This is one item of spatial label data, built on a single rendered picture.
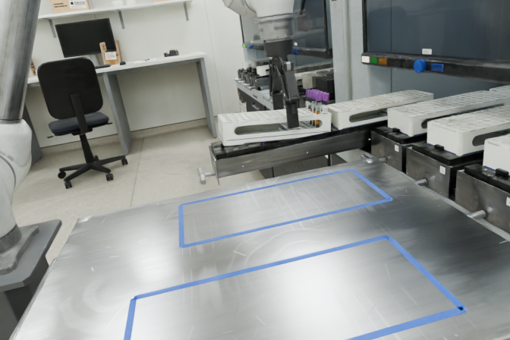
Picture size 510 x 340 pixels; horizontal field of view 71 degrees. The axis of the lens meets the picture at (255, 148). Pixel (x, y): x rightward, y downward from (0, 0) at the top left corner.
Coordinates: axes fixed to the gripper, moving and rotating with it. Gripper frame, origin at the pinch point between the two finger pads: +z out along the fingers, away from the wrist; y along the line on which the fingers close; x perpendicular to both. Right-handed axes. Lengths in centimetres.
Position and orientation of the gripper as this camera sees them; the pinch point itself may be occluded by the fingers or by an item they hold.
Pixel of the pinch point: (285, 116)
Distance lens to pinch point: 99.6
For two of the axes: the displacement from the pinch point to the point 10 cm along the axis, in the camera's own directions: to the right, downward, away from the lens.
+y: 2.4, 2.9, -9.3
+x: 9.6, -2.0, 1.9
